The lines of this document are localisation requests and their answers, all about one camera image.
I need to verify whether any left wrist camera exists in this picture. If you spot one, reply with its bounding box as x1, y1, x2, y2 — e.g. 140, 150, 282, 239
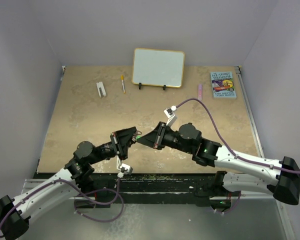
116, 156, 133, 179

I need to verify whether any white eraser block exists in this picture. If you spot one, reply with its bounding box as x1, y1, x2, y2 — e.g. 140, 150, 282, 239
96, 81, 107, 98

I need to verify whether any pink highlighter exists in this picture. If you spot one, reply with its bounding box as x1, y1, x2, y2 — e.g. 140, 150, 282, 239
197, 84, 203, 101

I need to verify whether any purple cable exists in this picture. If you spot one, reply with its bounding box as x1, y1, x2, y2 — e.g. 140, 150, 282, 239
0, 172, 126, 238
173, 97, 300, 216

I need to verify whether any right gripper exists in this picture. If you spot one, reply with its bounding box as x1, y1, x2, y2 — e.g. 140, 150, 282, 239
137, 121, 194, 154

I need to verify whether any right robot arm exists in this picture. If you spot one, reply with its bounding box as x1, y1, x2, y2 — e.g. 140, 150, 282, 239
136, 122, 300, 206

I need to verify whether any aluminium frame rail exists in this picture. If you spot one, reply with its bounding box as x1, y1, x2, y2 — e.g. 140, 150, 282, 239
234, 65, 287, 201

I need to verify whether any keyring with tagged keys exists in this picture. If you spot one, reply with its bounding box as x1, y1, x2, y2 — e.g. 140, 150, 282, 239
132, 130, 143, 140

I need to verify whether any blue paperback book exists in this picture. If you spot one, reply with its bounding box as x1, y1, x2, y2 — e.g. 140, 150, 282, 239
210, 71, 237, 99

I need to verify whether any small whiteboard on stand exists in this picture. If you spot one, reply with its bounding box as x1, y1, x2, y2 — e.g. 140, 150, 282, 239
131, 48, 186, 90

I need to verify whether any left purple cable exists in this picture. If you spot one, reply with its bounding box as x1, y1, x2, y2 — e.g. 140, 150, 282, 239
0, 172, 126, 238

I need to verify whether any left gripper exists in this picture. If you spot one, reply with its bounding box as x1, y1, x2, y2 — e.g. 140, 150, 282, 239
88, 126, 136, 165

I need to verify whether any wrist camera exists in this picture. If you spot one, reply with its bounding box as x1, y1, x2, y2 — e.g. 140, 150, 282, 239
163, 105, 178, 127
116, 156, 133, 179

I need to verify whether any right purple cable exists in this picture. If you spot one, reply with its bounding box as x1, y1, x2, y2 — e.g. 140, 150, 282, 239
173, 97, 300, 216

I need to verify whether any yellow white marker pen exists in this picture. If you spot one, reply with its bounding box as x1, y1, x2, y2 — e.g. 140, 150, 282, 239
120, 75, 126, 94

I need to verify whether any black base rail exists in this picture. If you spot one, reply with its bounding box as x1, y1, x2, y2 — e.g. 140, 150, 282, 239
36, 171, 242, 210

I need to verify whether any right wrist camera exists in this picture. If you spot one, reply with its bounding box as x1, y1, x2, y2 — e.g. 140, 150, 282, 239
163, 105, 178, 127

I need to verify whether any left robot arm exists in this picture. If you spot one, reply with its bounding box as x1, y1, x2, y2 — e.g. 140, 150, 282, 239
0, 127, 138, 240

